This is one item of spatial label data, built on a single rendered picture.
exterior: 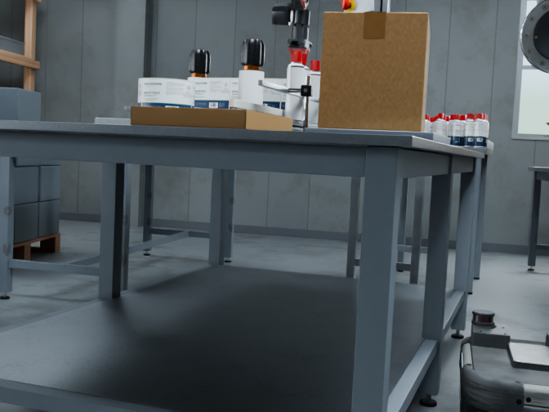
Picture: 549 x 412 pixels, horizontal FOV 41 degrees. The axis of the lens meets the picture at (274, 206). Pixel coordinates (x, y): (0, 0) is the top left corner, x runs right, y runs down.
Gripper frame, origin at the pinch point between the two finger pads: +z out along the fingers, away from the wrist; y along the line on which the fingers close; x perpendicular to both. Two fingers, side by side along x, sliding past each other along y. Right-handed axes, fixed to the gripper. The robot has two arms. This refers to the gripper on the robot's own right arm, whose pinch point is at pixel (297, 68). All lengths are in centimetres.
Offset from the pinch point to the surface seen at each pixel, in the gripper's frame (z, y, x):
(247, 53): -3.7, 5.2, -16.7
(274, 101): 11.1, -17.9, -13.6
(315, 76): 4.5, 20.7, 12.2
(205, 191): 81, -421, -209
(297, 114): 17.4, 40.8, 13.0
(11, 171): 49, -58, -159
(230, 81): 4.2, -18.1, -31.5
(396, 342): 85, 21, 44
